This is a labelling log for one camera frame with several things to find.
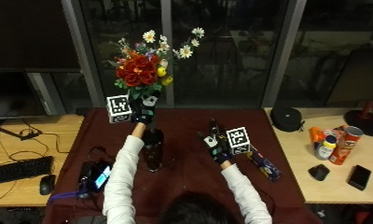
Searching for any person's right hand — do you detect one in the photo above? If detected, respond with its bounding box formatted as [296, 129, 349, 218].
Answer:
[196, 118, 235, 165]

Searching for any person's left hand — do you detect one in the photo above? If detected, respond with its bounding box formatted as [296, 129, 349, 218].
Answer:
[128, 94, 159, 126]

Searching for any artificial flower bouquet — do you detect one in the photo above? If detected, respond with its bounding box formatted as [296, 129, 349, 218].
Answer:
[107, 26, 207, 101]

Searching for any right glove white marker cube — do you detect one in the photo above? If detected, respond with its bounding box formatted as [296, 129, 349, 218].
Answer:
[225, 126, 252, 156]

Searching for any glove white marker cube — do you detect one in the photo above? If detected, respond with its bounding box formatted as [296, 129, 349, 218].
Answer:
[225, 126, 252, 156]
[106, 94, 133, 124]

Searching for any left glove white marker cube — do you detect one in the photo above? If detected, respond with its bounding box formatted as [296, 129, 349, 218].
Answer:
[106, 94, 133, 124]

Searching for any dark glass vase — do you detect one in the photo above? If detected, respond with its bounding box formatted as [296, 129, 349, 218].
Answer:
[140, 123, 165, 173]

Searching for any maroon tablecloth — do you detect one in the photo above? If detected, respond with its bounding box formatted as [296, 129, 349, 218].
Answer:
[42, 106, 325, 224]

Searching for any patterned folded umbrella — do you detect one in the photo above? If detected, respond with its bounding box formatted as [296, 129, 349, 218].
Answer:
[245, 145, 284, 183]

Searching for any black round zip case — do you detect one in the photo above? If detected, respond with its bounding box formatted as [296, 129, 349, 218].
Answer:
[270, 105, 306, 133]

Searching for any orange snack packet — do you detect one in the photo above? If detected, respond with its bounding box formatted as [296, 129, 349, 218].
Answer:
[308, 126, 326, 151]

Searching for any thin grey window mullion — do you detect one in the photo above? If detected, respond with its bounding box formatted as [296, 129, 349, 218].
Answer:
[159, 0, 177, 106]

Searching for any white bottle with yellow cap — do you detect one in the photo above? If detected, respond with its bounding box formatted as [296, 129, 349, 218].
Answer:
[313, 134, 338, 161]

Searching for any black device with lit screen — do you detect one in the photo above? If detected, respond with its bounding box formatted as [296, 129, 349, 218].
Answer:
[76, 159, 113, 199]

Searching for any black angular mouse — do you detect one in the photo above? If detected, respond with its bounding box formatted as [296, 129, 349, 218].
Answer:
[308, 163, 332, 182]

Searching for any black computer monitor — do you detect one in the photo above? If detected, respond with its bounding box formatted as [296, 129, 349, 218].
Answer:
[0, 68, 68, 119]

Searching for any orange chip can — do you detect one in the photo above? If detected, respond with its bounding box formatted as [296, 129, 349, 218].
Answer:
[328, 125, 365, 166]

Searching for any black computer mouse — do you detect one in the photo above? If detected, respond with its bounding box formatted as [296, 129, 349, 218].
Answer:
[39, 174, 58, 196]

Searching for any black smartphone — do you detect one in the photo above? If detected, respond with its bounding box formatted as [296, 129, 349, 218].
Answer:
[346, 164, 373, 192]

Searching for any black keyboard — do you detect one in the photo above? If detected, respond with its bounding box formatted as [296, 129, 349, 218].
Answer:
[0, 155, 55, 187]

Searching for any grey window frame post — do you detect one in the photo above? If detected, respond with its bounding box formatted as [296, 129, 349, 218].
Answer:
[261, 0, 308, 108]
[60, 0, 107, 108]

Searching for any black desk cable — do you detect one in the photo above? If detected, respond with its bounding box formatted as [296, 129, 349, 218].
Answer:
[0, 118, 72, 162]

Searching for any black round base red post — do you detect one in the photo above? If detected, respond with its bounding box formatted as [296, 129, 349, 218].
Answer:
[344, 99, 373, 138]

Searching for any purple strap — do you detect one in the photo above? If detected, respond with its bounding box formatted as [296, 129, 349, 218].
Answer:
[47, 189, 82, 203]

